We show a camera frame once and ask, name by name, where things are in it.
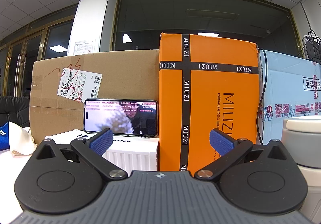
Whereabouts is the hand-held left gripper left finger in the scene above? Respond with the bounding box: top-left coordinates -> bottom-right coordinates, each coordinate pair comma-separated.
32,129 -> 128,182

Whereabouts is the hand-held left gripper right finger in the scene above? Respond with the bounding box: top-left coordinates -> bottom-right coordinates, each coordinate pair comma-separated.
194,129 -> 293,181

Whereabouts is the white container with grey lid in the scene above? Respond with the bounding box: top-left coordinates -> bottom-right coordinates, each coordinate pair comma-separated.
281,116 -> 321,224

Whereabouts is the black smartphone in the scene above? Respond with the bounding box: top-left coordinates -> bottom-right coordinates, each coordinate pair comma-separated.
83,99 -> 158,138

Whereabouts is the white ribbed box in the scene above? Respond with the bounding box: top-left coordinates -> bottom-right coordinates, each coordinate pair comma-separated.
45,130 -> 159,172

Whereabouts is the orange box with black tape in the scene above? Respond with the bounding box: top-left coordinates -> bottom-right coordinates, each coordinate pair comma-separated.
159,33 -> 260,172

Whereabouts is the brown cardboard box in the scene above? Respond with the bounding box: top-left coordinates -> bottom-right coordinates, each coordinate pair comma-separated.
29,49 -> 160,145

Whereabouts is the white cloth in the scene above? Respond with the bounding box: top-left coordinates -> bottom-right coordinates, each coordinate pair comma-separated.
10,124 -> 38,157

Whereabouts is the light blue cardboard box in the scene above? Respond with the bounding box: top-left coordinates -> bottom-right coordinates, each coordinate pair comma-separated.
257,49 -> 321,145

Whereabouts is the black leather chair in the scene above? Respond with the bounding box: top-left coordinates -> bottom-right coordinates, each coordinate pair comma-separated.
0,96 -> 30,128

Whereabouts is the white notice paper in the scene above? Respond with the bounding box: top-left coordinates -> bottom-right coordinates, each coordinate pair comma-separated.
74,38 -> 96,56

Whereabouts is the blue cloth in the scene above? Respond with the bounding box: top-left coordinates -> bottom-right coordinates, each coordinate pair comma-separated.
0,122 -> 15,151

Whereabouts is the large dark window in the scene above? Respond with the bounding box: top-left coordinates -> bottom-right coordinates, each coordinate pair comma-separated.
113,0 -> 301,52

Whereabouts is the row of black chargers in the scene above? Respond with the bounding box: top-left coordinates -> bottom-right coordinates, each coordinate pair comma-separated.
302,29 -> 321,65

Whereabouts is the black cable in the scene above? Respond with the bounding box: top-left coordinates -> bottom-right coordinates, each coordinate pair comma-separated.
256,48 -> 268,145

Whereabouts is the metal door handle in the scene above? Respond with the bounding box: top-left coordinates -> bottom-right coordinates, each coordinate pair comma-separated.
14,53 -> 21,94

